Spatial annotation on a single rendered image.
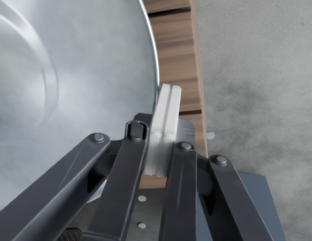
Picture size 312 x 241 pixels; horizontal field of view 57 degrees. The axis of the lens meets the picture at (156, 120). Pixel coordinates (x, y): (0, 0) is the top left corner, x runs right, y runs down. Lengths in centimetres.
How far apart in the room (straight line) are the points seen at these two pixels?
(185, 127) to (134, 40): 7
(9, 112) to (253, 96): 52
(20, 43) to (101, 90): 7
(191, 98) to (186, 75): 2
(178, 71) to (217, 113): 42
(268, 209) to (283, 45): 35
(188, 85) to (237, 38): 36
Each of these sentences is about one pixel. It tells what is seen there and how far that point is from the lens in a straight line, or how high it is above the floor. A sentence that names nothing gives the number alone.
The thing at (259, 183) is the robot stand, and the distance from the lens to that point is 76.
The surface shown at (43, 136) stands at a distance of 27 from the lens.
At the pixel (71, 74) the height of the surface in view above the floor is 40.
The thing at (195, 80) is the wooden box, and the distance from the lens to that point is 27.
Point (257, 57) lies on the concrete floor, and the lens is 64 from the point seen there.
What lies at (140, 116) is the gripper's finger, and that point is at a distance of 18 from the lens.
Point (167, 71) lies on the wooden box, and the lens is 27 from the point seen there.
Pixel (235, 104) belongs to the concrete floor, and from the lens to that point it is 67.
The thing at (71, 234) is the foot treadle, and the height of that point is 16.
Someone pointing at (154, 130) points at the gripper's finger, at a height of 47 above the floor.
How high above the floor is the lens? 60
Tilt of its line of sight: 61 degrees down
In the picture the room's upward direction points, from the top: 166 degrees counter-clockwise
